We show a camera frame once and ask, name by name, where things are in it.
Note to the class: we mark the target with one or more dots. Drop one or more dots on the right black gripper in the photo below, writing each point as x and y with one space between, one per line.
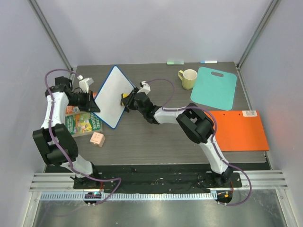
130 101

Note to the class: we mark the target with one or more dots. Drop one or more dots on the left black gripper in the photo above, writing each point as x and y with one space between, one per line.
90 105

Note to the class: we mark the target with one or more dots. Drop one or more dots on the blue framed whiteboard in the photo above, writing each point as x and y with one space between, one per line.
109 96

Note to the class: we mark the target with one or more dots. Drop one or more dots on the yellow whiteboard eraser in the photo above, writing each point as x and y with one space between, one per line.
124 99

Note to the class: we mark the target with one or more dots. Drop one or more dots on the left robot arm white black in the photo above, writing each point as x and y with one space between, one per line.
55 143

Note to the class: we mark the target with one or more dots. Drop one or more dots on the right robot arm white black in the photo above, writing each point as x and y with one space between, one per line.
195 123

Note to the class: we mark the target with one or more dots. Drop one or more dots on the orange treehouse book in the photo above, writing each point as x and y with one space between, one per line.
73 110

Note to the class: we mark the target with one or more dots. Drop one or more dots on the green treehouse book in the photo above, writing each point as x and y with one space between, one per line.
83 124

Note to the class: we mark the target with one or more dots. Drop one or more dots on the pink cube power adapter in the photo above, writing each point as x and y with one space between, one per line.
97 139

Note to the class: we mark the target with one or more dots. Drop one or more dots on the green eraser block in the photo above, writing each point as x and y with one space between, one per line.
175 63

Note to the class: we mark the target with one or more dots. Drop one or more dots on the pale yellow mug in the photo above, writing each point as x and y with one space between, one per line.
188 78

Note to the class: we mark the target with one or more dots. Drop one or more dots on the blue white marker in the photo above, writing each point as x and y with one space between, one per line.
208 62

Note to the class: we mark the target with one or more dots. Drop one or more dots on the teal cutting board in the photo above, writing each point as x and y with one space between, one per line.
214 88

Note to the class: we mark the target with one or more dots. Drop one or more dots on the orange clipboard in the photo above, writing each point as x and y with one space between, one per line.
240 131

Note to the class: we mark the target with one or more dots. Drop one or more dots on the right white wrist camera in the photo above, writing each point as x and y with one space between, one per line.
144 87

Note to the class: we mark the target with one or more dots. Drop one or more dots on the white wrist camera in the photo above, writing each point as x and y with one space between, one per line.
84 83
144 87

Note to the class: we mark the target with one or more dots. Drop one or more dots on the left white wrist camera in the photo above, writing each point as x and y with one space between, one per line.
84 83

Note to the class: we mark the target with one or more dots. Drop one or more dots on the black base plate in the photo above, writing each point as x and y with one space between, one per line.
179 178

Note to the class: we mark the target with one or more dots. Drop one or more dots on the white slotted cable duct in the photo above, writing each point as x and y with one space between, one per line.
92 196

